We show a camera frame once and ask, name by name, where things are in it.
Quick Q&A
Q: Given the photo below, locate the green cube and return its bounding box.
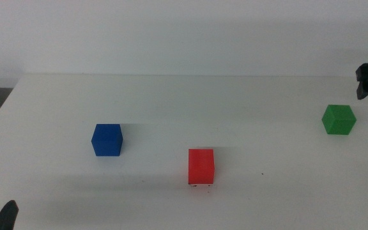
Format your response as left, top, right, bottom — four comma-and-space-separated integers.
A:
321, 104, 357, 135

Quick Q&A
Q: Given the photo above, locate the blue cube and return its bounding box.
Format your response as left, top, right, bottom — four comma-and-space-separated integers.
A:
91, 123, 124, 157

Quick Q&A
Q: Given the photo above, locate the red cube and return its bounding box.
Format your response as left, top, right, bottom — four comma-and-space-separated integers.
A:
188, 148, 215, 185

